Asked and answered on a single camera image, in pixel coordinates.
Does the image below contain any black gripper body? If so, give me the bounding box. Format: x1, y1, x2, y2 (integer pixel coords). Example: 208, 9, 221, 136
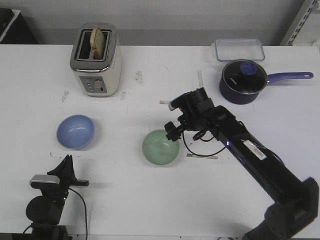
171, 87, 214, 131
46, 169, 90, 198

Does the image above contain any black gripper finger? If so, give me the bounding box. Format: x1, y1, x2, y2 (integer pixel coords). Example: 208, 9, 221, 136
166, 131, 181, 142
164, 121, 176, 133
57, 154, 70, 171
67, 155, 74, 172

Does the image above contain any green bowl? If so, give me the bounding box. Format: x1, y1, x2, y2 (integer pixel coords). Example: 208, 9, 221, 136
142, 129, 180, 166

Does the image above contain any blue bowl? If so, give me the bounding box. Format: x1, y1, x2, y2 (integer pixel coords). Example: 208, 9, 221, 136
56, 114, 95, 150

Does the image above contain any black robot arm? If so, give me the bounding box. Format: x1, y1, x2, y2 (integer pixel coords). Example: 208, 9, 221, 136
164, 87, 320, 240
25, 154, 90, 240

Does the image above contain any dark blue saucepan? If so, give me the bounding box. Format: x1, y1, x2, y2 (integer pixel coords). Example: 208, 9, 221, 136
219, 71, 314, 105

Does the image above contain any glass pot lid blue knob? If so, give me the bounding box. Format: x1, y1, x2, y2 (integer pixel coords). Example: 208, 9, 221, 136
222, 59, 268, 95

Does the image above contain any clear plastic food container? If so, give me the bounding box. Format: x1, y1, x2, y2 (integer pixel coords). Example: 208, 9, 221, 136
211, 38, 265, 62

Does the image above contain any cream and chrome toaster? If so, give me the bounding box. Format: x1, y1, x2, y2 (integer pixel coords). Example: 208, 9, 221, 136
69, 22, 123, 97

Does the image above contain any slice of toast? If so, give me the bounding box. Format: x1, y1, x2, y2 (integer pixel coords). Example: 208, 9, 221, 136
90, 28, 105, 60

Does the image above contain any black box in corner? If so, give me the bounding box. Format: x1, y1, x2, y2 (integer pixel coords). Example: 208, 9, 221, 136
0, 8, 38, 45

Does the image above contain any white perforated shelf upright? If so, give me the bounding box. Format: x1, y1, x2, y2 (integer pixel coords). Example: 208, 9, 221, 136
279, 0, 320, 47

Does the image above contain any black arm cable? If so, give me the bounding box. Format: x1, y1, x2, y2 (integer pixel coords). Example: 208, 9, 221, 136
181, 119, 283, 163
66, 187, 89, 238

